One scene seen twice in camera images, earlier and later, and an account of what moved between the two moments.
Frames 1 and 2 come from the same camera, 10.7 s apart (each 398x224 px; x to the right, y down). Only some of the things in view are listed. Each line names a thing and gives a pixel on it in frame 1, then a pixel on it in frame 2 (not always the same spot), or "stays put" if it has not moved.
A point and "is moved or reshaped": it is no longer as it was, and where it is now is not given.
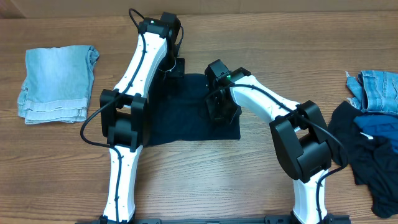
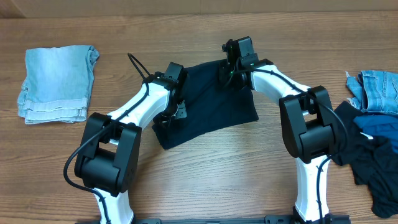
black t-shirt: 178,111 is moved or reshaped
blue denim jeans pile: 374,91 stays put
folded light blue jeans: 57,84 stays put
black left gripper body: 171,68 to 173,114
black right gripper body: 222,109 to 224,72
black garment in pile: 373,161 stays put
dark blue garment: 380,126 stays put
